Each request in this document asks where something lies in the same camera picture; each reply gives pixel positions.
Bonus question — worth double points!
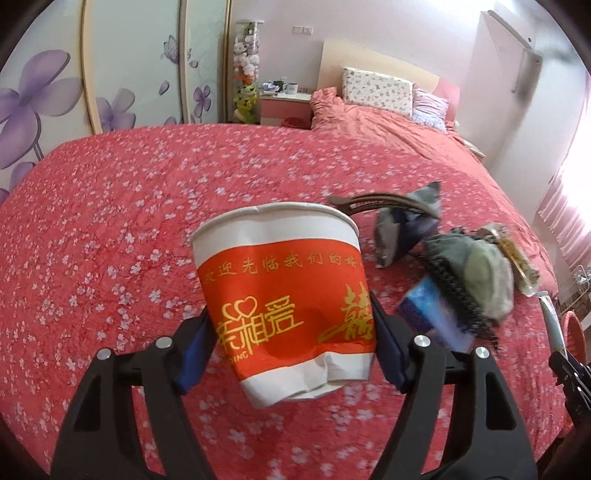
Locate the blue shiny packet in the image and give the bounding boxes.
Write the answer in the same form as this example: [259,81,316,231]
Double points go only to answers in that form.
[398,276,477,352]

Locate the red and white paper cup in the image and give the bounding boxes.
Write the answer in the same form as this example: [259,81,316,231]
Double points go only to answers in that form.
[191,203,376,409]

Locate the flower print wardrobe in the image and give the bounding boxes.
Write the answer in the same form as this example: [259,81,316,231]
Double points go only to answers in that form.
[0,0,234,204]

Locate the white squeeze tube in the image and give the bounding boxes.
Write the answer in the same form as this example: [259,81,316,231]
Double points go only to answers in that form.
[537,291,568,357]

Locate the white wire rack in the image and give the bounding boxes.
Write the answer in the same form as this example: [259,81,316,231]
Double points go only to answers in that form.
[573,265,591,302]

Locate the green knit hat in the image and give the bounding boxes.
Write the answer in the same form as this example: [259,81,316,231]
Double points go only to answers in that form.
[424,234,502,356]

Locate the pink curtain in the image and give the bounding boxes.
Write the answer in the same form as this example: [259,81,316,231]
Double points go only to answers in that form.
[536,175,591,269]

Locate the red floral blanket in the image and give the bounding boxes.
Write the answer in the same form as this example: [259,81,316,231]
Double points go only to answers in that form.
[0,122,573,480]

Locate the grey-green round pad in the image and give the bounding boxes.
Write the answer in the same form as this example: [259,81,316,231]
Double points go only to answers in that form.
[457,239,516,321]

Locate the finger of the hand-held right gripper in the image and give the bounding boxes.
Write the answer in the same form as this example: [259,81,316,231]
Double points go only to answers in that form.
[549,352,591,428]

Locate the clear plush toy tower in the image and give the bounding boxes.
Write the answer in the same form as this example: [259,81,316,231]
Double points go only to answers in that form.
[230,21,263,124]

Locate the white floral pillow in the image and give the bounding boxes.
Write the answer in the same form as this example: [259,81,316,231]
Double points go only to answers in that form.
[342,67,415,117]

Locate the brown hair clip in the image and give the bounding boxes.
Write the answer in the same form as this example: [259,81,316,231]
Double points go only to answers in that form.
[328,194,439,217]

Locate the lilac striped pillow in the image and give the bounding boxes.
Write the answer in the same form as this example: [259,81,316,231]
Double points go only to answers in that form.
[411,89,451,134]

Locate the pink duvet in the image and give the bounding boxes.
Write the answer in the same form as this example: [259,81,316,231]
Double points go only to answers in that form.
[308,87,509,195]

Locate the beige headboard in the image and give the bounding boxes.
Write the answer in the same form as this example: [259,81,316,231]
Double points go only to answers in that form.
[320,39,462,108]

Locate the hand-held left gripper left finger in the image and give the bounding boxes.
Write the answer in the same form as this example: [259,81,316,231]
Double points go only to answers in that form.
[50,308,223,480]

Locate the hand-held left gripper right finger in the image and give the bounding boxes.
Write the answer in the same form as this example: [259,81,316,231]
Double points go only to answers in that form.
[369,292,539,480]

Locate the orange plastic basket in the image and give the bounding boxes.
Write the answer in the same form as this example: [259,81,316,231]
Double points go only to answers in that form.
[561,311,591,371]

